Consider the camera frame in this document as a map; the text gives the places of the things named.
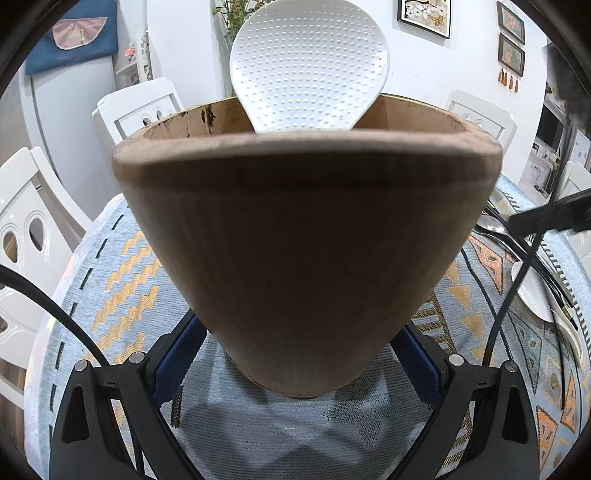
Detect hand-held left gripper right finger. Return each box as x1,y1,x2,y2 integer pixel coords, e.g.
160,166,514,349
392,323,541,480

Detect grey refrigerator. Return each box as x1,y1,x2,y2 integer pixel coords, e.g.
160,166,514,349
23,44,123,171

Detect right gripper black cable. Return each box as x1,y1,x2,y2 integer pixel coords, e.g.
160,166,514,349
482,231,546,367

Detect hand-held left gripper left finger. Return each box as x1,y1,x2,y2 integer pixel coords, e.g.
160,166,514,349
48,307,208,480

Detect dried flowers in glass vase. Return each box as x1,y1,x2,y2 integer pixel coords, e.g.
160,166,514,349
212,0,259,47

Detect blue patterned table cloth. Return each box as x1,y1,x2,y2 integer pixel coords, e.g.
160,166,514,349
28,175,587,480

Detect white serrated rice paddle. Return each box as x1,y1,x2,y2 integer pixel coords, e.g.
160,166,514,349
510,261,585,363

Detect white carved shelf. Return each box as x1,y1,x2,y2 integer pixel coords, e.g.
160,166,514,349
115,28,155,88

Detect large framed flower picture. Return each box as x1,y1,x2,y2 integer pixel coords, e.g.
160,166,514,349
397,0,452,40

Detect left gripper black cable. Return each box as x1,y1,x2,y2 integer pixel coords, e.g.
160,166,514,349
0,264,107,365

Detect white dining chair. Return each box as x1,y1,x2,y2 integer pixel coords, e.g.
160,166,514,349
92,78,185,144
445,90,518,155
0,147,95,407
551,161,591,204

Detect metal spoon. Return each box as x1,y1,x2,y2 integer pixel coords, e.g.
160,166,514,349
475,213,509,234

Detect wooden utensil holder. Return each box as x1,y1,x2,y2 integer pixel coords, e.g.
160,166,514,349
112,95,503,398

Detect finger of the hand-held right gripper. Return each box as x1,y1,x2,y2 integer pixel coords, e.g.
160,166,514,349
549,186,591,207
508,198,591,237

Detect white dotted rice paddle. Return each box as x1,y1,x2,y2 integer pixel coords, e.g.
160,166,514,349
229,0,391,134

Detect blue fridge cover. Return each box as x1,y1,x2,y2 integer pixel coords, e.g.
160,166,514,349
24,0,120,77

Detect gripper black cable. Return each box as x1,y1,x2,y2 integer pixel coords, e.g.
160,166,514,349
482,231,546,367
0,264,107,365

